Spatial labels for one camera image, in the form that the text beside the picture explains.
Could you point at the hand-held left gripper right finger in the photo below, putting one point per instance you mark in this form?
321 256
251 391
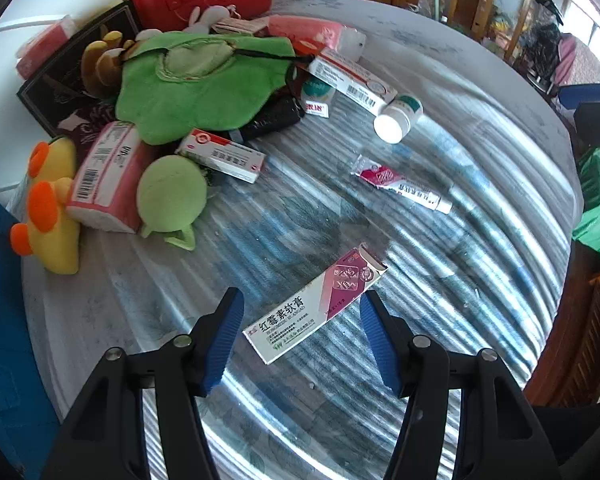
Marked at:
380 345

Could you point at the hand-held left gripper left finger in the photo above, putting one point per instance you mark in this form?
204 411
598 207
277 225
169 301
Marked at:
225 345

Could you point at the magenta white ointment box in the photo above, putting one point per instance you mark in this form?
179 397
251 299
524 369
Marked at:
305 315

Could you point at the red white ointment box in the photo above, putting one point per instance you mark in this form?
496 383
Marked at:
220 155

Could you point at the large pink barcode tissue pack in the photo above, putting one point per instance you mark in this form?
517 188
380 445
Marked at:
105 175

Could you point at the blue plastic crate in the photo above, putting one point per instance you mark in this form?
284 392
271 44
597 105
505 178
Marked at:
5 310

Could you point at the magenta white ointment tube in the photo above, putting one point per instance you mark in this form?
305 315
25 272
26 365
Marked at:
390 180

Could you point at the yellow duck plush toy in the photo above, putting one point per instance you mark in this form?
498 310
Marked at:
60 240

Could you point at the white pill bottle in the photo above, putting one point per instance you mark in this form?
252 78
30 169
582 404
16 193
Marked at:
395 120

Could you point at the black garbage bag roll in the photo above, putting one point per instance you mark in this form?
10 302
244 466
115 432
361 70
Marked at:
270 120

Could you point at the green plush cloth toy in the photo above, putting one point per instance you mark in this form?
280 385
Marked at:
205 100

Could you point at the green white medicine box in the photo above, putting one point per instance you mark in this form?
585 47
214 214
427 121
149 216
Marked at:
317 95

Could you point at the maroon patterned cloth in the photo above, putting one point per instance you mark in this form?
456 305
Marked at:
87 120

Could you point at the brown plush toy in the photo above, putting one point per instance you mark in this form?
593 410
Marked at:
97 65

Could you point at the black gift box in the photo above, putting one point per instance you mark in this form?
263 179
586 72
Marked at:
55 85

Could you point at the white rabbit plush toy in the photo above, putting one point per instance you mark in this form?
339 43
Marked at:
205 17

